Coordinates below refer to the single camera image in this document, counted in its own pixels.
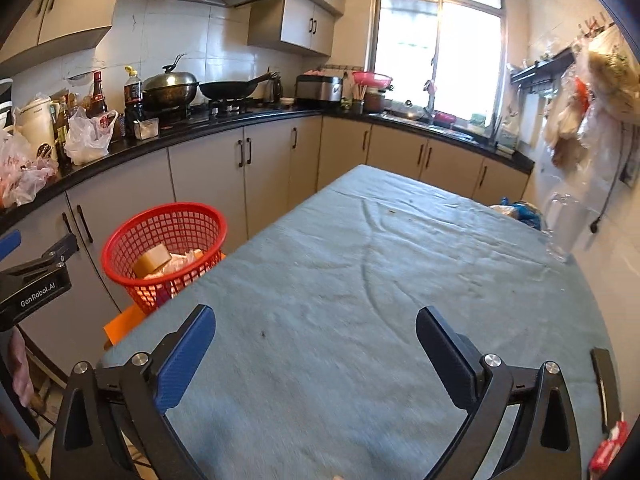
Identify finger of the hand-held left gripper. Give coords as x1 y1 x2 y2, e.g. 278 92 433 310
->
20 232 81 276
0 230 23 262

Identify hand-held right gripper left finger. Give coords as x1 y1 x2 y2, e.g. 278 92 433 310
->
50 304 217 480

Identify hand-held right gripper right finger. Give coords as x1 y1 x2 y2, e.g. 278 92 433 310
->
415 306 583 480

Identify red plastic mesh basket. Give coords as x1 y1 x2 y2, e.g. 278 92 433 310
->
101 202 227 316

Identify brown cardboard box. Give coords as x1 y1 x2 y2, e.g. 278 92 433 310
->
134 244 173 278

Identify white wrapper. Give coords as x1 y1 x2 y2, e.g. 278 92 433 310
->
167 248 206 273

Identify person's left hand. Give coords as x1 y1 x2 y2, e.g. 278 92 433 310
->
9 327 35 408

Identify orange plastic stool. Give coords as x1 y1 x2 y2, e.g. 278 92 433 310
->
103 252 227 350

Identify pink printed plastic bag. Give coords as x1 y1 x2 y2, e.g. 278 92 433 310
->
0 127 60 208

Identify white plastic bag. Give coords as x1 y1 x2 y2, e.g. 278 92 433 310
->
64 107 119 166

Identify amber glass bottle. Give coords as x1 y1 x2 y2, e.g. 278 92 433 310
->
52 102 73 168

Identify table with blue cloth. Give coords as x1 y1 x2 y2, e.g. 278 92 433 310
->
97 162 623 480

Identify white electric kettle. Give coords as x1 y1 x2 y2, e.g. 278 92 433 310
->
14 97 62 161

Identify small steel container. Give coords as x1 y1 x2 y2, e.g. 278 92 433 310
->
132 117 161 141

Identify red label sauce bottle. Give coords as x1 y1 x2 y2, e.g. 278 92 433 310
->
86 71 108 117

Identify blue plastic bag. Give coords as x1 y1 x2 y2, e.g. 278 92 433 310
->
489 199 543 231

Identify black rectangular device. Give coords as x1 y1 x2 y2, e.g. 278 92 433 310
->
590 347 623 436

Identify beige base cabinets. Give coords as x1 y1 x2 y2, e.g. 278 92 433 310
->
0 115 532 376

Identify dark bottle with yellow cap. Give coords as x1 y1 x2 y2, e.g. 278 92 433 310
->
123 65 145 138

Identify clear plastic pitcher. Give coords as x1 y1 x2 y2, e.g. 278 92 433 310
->
544 192 593 263

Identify red snack wrapper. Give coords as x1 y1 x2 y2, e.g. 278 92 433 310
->
587 420 630 478

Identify black kitchen countertop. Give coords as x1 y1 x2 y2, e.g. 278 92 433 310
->
0 107 536 233

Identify steel wok with lid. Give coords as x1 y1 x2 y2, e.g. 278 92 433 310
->
141 54 201 111

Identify gas stove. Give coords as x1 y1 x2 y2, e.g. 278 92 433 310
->
150 97 261 123

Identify white green packet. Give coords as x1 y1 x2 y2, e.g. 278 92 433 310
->
496 110 522 155

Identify black frying pan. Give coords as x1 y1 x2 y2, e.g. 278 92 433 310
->
199 72 278 101

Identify glass lid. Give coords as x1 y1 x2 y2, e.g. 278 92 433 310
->
387 100 426 121

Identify sink faucet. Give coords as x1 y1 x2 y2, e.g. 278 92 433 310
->
422 79 441 121

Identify hanging plastic bags bundle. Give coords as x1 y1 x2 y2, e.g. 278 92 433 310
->
542 45 601 171

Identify pink colander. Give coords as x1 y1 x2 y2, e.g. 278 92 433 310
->
351 71 394 90

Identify silver rice cooker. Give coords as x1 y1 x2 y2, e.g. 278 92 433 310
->
295 74 344 108

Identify kitchen window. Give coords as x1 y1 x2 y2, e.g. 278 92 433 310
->
365 0 508 128

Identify clear bag of dried noodles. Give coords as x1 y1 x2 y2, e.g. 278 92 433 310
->
587 27 640 123

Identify black cable with plug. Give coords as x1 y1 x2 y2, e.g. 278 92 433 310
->
590 125 632 235

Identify beige corner wall cabinet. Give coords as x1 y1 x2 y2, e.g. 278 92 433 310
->
0 0 131 78

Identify black wall rack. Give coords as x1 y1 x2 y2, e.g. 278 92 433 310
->
510 22 616 93

